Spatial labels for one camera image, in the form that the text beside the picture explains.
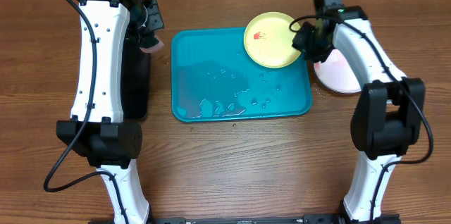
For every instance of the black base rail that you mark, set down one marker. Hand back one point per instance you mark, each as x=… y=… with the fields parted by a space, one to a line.
x=243 y=219

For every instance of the black rectangular tray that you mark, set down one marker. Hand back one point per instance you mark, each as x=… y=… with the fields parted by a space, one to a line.
x=135 y=75

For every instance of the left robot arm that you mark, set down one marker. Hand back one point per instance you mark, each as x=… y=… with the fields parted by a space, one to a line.
x=117 y=38

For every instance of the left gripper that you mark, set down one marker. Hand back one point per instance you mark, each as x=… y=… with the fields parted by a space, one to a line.
x=156 y=24

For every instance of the teal plastic tray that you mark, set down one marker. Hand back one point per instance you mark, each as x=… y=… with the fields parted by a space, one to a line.
x=213 y=79

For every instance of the green and pink sponge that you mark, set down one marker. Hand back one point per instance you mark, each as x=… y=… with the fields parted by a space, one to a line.
x=151 y=43

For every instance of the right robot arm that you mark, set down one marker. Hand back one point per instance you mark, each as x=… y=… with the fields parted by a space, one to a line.
x=388 y=114

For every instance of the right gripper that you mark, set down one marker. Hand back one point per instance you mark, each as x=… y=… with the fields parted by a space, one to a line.
x=299 y=44

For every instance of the white plate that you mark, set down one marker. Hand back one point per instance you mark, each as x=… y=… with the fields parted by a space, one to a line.
x=336 y=74

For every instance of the yellow-green plate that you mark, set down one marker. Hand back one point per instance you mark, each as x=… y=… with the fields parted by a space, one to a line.
x=268 y=40

